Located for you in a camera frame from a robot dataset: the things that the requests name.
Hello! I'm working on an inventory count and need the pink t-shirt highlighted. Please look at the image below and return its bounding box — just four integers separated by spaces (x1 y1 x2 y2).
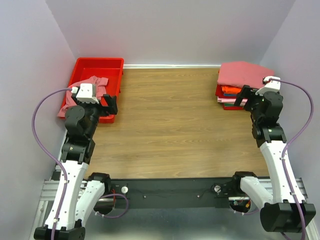
57 76 108 118

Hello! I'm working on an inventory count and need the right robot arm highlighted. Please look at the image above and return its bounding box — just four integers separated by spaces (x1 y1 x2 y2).
230 85 316 238

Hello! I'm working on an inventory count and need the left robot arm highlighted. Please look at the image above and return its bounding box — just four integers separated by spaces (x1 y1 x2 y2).
33 94 118 240

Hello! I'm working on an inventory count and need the folded pink shirt on stack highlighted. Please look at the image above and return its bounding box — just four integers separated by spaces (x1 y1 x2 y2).
217 61 275 89

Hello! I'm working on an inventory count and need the folded bottom red shirt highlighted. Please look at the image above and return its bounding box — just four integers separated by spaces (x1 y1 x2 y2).
222 104 244 111

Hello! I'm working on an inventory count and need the folded red shirt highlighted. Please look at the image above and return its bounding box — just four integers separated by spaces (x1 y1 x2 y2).
222 104 244 111
215 84 225 98

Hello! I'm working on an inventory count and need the folded green shirt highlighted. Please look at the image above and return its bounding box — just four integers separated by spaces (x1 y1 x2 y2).
223 103 235 107

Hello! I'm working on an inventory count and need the folded light pink shirt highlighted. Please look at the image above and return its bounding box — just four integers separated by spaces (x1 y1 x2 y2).
217 97 247 105

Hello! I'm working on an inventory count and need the folded orange shirt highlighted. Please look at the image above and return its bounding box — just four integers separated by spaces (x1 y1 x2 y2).
221 85 241 94

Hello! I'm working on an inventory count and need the red plastic bin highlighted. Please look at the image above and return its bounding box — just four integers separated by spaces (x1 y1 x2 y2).
60 57 124 115

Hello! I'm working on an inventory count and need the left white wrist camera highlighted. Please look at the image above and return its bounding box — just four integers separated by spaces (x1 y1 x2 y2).
71 83 99 105

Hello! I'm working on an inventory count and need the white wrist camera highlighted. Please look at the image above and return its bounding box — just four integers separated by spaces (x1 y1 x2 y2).
71 83 99 105
255 76 281 96

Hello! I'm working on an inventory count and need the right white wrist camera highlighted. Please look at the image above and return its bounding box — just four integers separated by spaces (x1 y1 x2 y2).
255 76 281 96

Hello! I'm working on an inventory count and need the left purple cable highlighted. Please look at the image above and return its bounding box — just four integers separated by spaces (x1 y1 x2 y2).
32 87 76 240

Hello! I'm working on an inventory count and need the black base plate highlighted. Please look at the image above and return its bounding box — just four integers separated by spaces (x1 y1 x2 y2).
111 177 243 209

